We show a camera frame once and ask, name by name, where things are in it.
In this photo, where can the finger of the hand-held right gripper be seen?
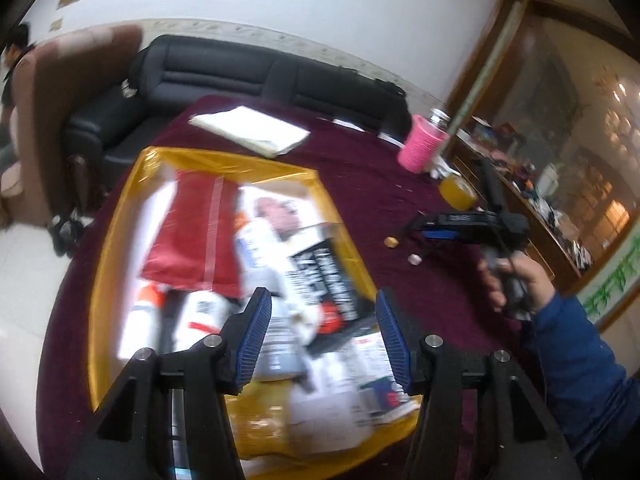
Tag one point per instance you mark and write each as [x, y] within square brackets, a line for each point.
[420, 221]
[440, 235]

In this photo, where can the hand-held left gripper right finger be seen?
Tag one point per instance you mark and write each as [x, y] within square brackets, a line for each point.
[392, 335]

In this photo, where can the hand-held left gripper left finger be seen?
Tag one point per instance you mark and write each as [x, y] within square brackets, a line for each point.
[255, 330]

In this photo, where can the white usb charger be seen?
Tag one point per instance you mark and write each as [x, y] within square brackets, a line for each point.
[282, 360]

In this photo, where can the white green medicine box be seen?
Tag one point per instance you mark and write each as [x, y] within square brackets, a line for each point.
[350, 375]

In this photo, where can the white red-banded pill bottle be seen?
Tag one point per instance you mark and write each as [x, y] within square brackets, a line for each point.
[200, 310]

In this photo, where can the white oblong bottle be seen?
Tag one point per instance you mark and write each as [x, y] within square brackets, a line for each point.
[260, 255]

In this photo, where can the black snack packet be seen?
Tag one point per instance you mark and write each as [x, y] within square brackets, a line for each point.
[320, 280]

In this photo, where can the yellow cracker packet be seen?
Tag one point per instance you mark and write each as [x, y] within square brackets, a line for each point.
[260, 430]

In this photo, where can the red foil packet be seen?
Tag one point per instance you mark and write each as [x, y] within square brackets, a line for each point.
[190, 240]

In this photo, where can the small white bottle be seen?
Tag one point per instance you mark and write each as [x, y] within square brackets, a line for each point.
[140, 320]

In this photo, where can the white carton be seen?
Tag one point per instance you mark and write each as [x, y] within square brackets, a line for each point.
[280, 210]

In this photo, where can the yellow-taped cardboard box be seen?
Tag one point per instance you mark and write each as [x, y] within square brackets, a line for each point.
[115, 260]

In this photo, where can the person's right forearm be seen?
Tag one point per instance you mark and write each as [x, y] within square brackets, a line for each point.
[575, 360]

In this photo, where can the person's right hand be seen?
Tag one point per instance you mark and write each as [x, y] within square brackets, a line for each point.
[537, 275]

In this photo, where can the small white cap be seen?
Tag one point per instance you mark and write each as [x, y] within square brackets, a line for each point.
[415, 259]

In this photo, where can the small brown cap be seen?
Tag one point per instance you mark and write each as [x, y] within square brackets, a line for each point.
[391, 242]

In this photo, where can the yellow tape roll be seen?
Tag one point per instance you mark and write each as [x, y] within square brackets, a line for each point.
[457, 192]

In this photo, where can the purple tablecloth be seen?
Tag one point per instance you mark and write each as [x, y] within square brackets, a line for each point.
[375, 200]

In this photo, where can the pink knitted bottle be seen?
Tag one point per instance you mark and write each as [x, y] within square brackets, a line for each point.
[420, 145]

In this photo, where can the green-print white banner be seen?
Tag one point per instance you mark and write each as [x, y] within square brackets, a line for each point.
[615, 285]

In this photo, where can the wooden cabinet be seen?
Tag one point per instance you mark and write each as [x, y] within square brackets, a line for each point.
[505, 45]

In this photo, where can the white paper sheet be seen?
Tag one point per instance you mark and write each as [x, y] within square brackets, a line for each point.
[250, 130]

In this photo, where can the black shoes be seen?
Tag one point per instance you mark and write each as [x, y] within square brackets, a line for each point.
[65, 232]

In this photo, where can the black leather sofa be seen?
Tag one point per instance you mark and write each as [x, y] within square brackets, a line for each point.
[225, 70]

